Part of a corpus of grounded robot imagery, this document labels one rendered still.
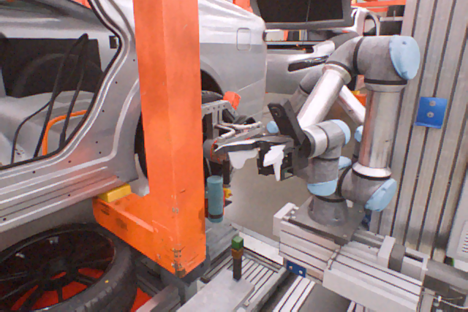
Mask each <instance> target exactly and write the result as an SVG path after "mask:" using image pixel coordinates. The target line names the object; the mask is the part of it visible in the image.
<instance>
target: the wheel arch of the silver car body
mask: <svg viewBox="0 0 468 312"><path fill-rule="evenodd" d="M200 79H201V90H202V91H212V92H215V93H218V94H220V95H222V96H223V97H224V96H225V93H224V91H223V89H222V87H221V85H220V84H219V82H218V80H217V79H216V78H215V77H214V76H213V75H212V74H211V73H210V72H209V71H208V70H206V69H204V68H202V67H201V68H200ZM140 114H141V118H142V119H143V114H142V108H141V111H140ZM140 114H139V116H138V120H137V124H136V128H135V135H134V143H133V159H134V166H135V154H136V153H137V144H138V143H137V140H138V135H139V131H140V127H141V125H142V123H141V121H140ZM202 126H203V132H204V128H205V125H204V122H203V119H202ZM135 172H136V176H137V179H139V178H138V175H137V170H136V166H135Z"/></svg>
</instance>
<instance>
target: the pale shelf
mask: <svg viewBox="0 0 468 312"><path fill-rule="evenodd" d="M254 291H255V285H254V284H252V283H250V282H248V281H247V280H245V279H243V278H242V279H241V280H240V281H239V282H237V281H235V280H234V279H233V273H232V272H230V271H229V270H227V269H224V270H223V271H221V273H220V274H218V275H217V276H216V277H214V278H213V279H212V280H211V281H210V282H209V283H208V284H206V285H205V286H204V287H203V288H202V289H201V290H200V291H199V292H198V293H197V294H196V295H195V296H194V297H192V298H191V299H190V300H189V301H188V302H187V303H186V304H184V305H183V306H182V307H181V308H180V309H179V310H178V311H176V312H236V311H237V310H238V309H239V308H240V306H241V305H242V304H244V303H245V301H246V300H247V299H248V298H249V297H250V296H251V294H252V293H253V292H254Z"/></svg>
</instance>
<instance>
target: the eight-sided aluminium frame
mask: <svg viewBox="0 0 468 312"><path fill-rule="evenodd" d="M219 110H222V111H223V112H224V114H225V115H226V117H227V118H228V119H229V120H230V121H231V122H232V123H233V121H234V119H235V117H236V116H237V115H238V114H237V112H236V111H235V110H234V109H233V107H231V104H230V103H229V102H228V101H222V100H221V101H217V102H211V103H208V104H202V119H203V117H204V115H205V114H209V113H212V112H214V111H215V112H216V111H219ZM241 132H244V130H243V129H238V131H236V132H235V134H234V135H236V134H239V133H241ZM234 135H233V136H234ZM236 170H237V169H235V168H234V167H232V166H230V182H231V180H232V178H233V176H234V174H235V171H236ZM207 188H208V185H207V186H204V197H205V199H207V198H208V193H207Z"/></svg>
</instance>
